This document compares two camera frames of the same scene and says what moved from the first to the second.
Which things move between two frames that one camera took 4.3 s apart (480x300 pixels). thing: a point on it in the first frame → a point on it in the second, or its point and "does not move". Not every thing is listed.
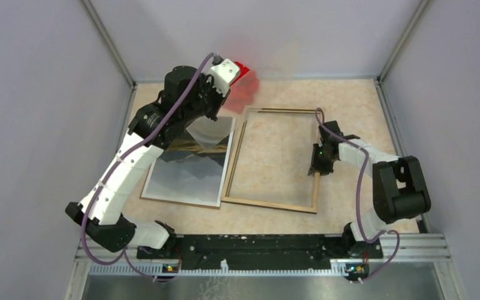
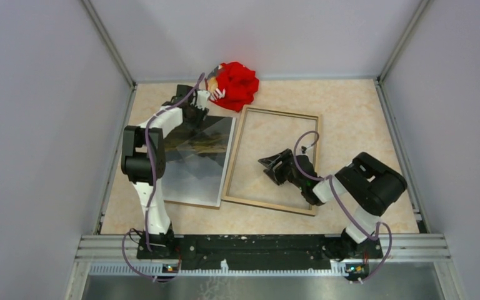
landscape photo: [192, 170] does not move
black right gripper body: [320, 163] → [284, 171]
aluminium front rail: [427, 254] does not move
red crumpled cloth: [242, 90] does not move
